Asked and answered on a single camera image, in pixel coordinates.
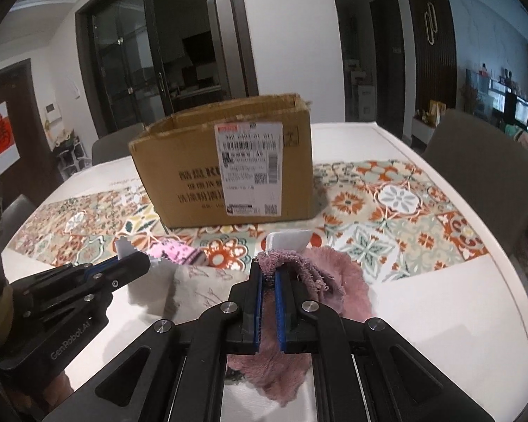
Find dark interior door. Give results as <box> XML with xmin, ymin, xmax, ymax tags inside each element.
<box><xmin>370</xmin><ymin>0</ymin><xmax>413</xmax><ymax>141</ymax></box>

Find dark slatted wall panel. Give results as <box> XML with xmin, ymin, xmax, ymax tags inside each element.
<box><xmin>400</xmin><ymin>0</ymin><xmax>459</xmax><ymax>150</ymax></box>

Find white shoe rack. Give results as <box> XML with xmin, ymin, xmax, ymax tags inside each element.
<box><xmin>55</xmin><ymin>129</ymin><xmax>93</xmax><ymax>177</ymax></box>

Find red paper door decoration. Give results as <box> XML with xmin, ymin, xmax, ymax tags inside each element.
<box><xmin>0</xmin><ymin>101</ymin><xmax>20</xmax><ymax>174</ymax></box>

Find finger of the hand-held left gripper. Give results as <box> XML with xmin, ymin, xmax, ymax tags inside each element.
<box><xmin>10</xmin><ymin>258</ymin><xmax>131</xmax><ymax>295</ymax></box>
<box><xmin>15</xmin><ymin>251</ymin><xmax>151</xmax><ymax>332</ymax></box>

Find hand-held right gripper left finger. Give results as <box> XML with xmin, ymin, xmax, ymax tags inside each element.
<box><xmin>42</xmin><ymin>265</ymin><xmax>265</xmax><ymax>422</ymax></box>

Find patterned table mat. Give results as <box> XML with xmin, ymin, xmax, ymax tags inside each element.
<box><xmin>9</xmin><ymin>158</ymin><xmax>489</xmax><ymax>284</ymax></box>

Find white foam block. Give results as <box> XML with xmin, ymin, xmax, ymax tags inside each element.
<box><xmin>265</xmin><ymin>230</ymin><xmax>313</xmax><ymax>256</ymax></box>

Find cardboard box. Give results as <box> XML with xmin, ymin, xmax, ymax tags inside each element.
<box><xmin>129</xmin><ymin>92</ymin><xmax>314</xmax><ymax>229</ymax></box>

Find pink fluffy cloth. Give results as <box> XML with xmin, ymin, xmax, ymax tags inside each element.
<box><xmin>226</xmin><ymin>246</ymin><xmax>371</xmax><ymax>407</ymax></box>

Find pink cartoon tissue pack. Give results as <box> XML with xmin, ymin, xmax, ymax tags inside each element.
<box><xmin>114</xmin><ymin>236</ymin><xmax>209</xmax><ymax>306</ymax></box>

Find dark sliding glass door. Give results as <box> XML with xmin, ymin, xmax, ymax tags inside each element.
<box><xmin>75</xmin><ymin>0</ymin><xmax>247</xmax><ymax>135</ymax></box>

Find white low sideboard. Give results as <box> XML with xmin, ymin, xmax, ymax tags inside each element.
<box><xmin>411</xmin><ymin>112</ymin><xmax>443</xmax><ymax>147</ymax></box>

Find beige floral cloth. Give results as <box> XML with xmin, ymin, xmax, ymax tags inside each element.
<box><xmin>169</xmin><ymin>264</ymin><xmax>258</xmax><ymax>324</ymax></box>

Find dried flowers vase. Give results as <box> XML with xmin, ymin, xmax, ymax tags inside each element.
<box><xmin>460</xmin><ymin>83</ymin><xmax>479</xmax><ymax>113</ymax></box>

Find stacked boxes in hallway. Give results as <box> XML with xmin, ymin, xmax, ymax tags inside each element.
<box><xmin>345</xmin><ymin>59</ymin><xmax>377</xmax><ymax>122</ymax></box>

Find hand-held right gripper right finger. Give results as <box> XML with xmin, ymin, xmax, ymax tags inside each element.
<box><xmin>275</xmin><ymin>268</ymin><xmax>485</xmax><ymax>422</ymax></box>

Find brown wooden door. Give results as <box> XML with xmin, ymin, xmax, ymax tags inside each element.
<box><xmin>0</xmin><ymin>59</ymin><xmax>50</xmax><ymax>212</ymax></box>

